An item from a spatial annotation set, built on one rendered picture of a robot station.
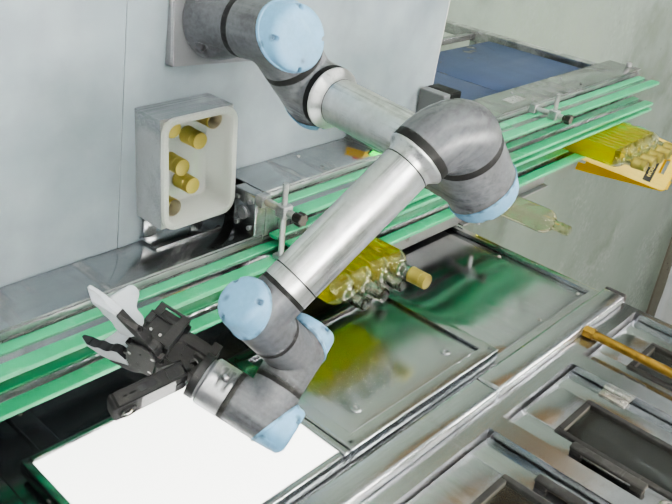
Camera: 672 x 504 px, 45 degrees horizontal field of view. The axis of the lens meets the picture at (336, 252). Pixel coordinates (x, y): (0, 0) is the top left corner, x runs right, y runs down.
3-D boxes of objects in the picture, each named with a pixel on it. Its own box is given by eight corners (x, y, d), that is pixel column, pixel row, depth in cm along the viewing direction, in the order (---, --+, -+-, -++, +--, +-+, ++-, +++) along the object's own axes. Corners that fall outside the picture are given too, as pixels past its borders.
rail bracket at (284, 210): (251, 247, 166) (294, 271, 159) (256, 172, 158) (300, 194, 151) (262, 243, 168) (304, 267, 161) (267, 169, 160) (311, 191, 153)
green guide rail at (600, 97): (270, 204, 165) (297, 219, 160) (270, 200, 164) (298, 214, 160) (637, 78, 282) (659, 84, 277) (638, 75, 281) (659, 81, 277)
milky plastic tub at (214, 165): (137, 217, 157) (164, 234, 152) (135, 107, 146) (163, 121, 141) (207, 195, 169) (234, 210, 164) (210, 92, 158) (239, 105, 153)
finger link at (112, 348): (110, 328, 128) (153, 337, 123) (86, 355, 124) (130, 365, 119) (101, 314, 126) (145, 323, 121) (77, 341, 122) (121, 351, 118)
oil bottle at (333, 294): (265, 267, 172) (337, 310, 160) (266, 244, 170) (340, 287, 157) (284, 259, 176) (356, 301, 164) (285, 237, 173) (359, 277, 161)
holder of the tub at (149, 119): (137, 239, 160) (161, 255, 156) (134, 107, 147) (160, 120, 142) (205, 216, 172) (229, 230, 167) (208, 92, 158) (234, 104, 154)
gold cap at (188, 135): (178, 127, 154) (192, 134, 151) (193, 123, 156) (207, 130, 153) (179, 144, 155) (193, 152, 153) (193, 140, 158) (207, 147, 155)
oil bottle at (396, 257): (320, 245, 184) (392, 284, 172) (323, 223, 181) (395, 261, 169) (337, 238, 188) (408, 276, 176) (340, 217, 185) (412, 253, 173)
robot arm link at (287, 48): (254, -24, 141) (309, -13, 133) (287, 31, 151) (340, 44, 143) (213, 26, 138) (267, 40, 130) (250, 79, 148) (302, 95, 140)
